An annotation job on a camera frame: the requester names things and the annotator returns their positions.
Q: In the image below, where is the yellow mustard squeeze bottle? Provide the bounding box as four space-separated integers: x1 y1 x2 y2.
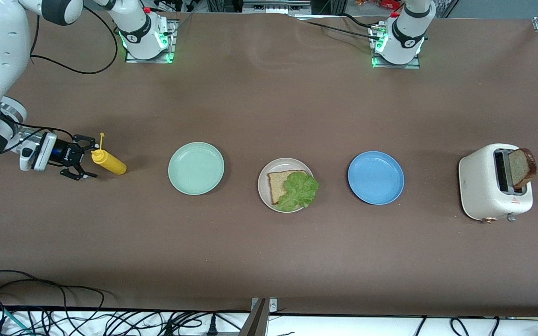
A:
91 133 127 176

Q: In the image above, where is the brown bread slice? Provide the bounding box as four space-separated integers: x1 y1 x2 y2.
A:
508 148 538 190
267 171 307 205

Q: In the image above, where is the green lettuce leaf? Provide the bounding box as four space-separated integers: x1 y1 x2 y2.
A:
276 171 320 212

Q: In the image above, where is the green round plate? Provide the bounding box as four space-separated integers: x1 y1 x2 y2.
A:
168 141 225 196

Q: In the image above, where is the blue round plate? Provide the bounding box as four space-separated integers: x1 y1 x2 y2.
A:
347 150 405 206

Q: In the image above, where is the beige round plate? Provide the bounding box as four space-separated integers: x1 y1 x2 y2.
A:
257 157 316 214

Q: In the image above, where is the white two-slot toaster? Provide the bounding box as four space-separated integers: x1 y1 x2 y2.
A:
458 143 534 224

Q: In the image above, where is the grey metal box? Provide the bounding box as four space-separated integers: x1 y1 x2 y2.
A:
242 0 312 14

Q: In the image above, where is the red packet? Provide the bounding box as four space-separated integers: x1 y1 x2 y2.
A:
357 0 403 11

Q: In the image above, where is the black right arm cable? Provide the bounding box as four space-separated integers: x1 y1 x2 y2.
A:
14 5 119 154

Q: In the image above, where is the black looped floor cable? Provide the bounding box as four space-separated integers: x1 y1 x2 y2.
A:
0 270 111 311

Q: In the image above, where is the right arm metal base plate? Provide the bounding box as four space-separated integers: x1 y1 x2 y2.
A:
124 19 179 64

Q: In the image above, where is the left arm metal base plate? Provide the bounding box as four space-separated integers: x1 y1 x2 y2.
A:
369 23 421 70

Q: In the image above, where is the aluminium profile bracket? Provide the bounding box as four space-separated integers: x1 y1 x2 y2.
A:
239 297 278 336

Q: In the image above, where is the black cable on tabletop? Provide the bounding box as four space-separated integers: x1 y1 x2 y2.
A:
297 19 382 42

